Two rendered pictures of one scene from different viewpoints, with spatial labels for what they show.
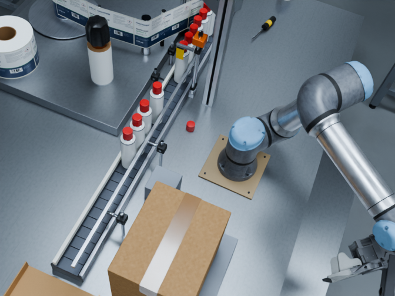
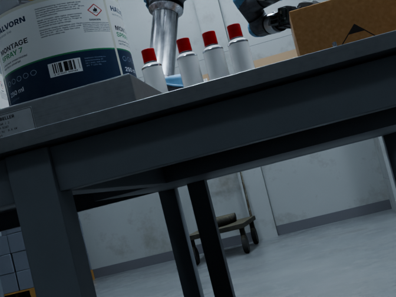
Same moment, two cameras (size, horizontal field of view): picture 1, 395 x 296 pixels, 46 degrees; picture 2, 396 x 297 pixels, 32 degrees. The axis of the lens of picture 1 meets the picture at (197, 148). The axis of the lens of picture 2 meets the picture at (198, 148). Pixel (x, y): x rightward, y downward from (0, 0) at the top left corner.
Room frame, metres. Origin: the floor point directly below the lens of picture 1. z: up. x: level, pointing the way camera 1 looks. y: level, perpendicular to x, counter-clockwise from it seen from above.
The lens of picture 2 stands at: (1.19, 1.86, 0.70)
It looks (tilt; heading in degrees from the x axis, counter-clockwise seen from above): 4 degrees up; 264
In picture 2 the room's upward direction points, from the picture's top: 14 degrees counter-clockwise
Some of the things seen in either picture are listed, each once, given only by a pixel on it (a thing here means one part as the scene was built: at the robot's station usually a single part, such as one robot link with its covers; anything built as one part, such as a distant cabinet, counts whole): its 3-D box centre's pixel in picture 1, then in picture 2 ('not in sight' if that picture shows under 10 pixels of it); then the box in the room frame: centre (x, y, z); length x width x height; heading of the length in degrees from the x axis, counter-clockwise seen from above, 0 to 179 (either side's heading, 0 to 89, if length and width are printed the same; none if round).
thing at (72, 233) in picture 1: (133, 134); not in sight; (0.97, 0.24, 0.91); 1.07 x 0.01 x 0.02; 166
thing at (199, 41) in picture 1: (188, 63); not in sight; (1.24, 0.09, 1.05); 0.10 x 0.04 x 0.33; 76
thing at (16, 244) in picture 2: not in sight; (36, 251); (2.55, -6.96, 0.52); 1.06 x 0.70 x 1.05; 164
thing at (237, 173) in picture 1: (238, 157); not in sight; (0.97, -0.16, 0.89); 0.15 x 0.15 x 0.10
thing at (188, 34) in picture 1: (186, 53); not in sight; (1.36, 0.11, 0.98); 0.05 x 0.05 x 0.20
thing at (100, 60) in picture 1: (99, 51); not in sight; (1.24, 0.43, 1.03); 0.09 x 0.09 x 0.30
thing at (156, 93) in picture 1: (156, 103); (157, 89); (1.08, 0.18, 0.98); 0.05 x 0.05 x 0.20
